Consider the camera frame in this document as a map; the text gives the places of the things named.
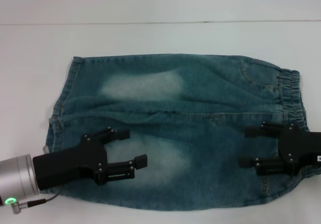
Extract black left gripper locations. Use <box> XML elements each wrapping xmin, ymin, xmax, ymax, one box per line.
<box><xmin>32</xmin><ymin>126</ymin><xmax>148</xmax><ymax>191</ymax></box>

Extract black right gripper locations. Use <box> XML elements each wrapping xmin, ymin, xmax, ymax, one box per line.
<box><xmin>238</xmin><ymin>121</ymin><xmax>321</xmax><ymax>177</ymax></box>

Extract blue denim shorts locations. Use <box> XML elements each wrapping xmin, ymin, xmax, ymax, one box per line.
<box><xmin>41</xmin><ymin>55</ymin><xmax>314</xmax><ymax>211</ymax></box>

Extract dark left arm cable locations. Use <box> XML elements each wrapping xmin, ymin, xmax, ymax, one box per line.
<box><xmin>12</xmin><ymin>187</ymin><xmax>63</xmax><ymax>207</ymax></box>

